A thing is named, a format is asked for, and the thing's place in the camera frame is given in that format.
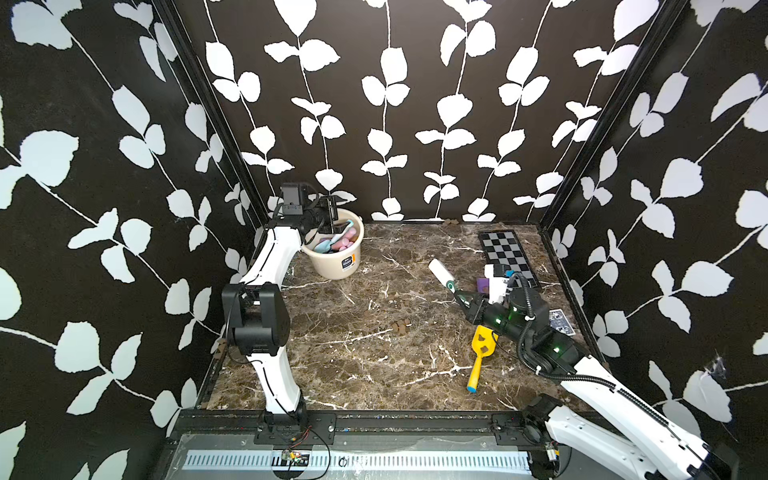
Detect purple trowel pink handle right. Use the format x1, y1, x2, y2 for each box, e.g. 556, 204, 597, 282
476, 278, 490, 294

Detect black front rail base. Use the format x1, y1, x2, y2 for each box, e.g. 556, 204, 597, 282
171, 410, 553, 449

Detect playing card deck box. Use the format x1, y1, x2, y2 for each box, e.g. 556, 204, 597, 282
549, 309, 576, 336

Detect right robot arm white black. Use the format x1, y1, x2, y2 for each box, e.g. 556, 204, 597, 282
444, 273, 739, 479

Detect green white scrub brush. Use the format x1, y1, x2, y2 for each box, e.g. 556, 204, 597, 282
428, 259, 472, 307

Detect purple square trowel front row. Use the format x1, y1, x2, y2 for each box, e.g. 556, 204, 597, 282
331, 234, 358, 252

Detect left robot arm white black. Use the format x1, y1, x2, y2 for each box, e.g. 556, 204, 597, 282
222, 182, 338, 431

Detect white perforated cable tray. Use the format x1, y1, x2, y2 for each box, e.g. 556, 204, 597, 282
181, 450, 531, 475

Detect yellow trowel yellow handle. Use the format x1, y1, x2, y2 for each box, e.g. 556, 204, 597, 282
467, 325, 497, 393

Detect cream plastic bucket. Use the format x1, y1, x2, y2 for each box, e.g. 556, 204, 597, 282
301, 208, 365, 280

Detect black white checkerboard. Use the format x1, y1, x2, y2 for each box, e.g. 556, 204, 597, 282
478, 230, 540, 289

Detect light blue trowel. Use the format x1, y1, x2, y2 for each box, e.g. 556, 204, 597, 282
313, 220, 356, 254

